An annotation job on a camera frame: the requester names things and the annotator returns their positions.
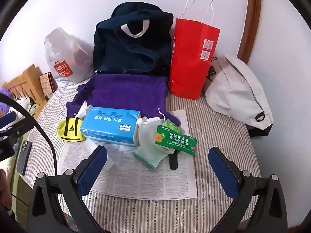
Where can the newspaper sheet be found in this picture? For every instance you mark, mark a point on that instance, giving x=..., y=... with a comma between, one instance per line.
x=145, y=179

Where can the blue tissue pack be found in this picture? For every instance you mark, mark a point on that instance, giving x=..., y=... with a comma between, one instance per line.
x=109, y=123

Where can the navy blue fabric bag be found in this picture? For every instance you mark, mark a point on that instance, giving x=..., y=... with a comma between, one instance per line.
x=116, y=53

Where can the purple plush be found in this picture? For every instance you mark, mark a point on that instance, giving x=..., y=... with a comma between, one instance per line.
x=3, y=97

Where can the purple towel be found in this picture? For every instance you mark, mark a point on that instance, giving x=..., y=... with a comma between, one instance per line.
x=121, y=92

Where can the pale green wipes pack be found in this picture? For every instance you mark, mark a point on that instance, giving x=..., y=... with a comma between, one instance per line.
x=171, y=124

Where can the wooden headboard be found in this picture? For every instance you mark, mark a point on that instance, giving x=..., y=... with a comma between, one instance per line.
x=26, y=77

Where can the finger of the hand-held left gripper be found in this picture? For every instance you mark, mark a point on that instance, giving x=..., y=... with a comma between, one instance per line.
x=8, y=120

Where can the black box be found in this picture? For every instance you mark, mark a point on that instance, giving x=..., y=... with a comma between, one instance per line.
x=260, y=131

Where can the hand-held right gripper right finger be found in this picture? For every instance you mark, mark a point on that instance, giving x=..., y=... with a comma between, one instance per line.
x=223, y=172

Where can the white floral cloth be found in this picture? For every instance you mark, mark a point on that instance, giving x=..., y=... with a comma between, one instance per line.
x=26, y=105

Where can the white tissue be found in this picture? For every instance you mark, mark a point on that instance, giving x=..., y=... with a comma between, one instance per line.
x=85, y=110

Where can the green printed packet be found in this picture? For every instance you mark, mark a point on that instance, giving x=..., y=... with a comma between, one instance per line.
x=175, y=139

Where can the white plastic shopping bag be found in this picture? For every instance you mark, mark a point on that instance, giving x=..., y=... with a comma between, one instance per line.
x=65, y=48

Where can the dark smartphone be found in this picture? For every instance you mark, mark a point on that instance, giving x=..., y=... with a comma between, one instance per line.
x=23, y=156

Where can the white glove with mint cuff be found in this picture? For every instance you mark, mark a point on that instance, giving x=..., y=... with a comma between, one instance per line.
x=148, y=143

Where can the translucent white plastic box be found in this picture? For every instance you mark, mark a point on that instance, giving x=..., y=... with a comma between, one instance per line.
x=93, y=144

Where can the red paper bag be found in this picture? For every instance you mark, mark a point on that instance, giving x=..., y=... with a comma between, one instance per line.
x=189, y=60

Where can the wooden door frame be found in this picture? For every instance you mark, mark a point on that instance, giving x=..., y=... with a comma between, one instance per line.
x=254, y=17

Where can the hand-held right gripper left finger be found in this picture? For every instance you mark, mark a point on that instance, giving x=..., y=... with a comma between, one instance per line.
x=92, y=172

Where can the striped bed sheet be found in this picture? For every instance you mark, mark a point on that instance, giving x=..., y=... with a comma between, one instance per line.
x=218, y=131

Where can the black strip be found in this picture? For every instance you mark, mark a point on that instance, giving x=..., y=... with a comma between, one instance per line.
x=174, y=162

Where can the small patterned box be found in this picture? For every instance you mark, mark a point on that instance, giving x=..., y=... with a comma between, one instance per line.
x=46, y=83

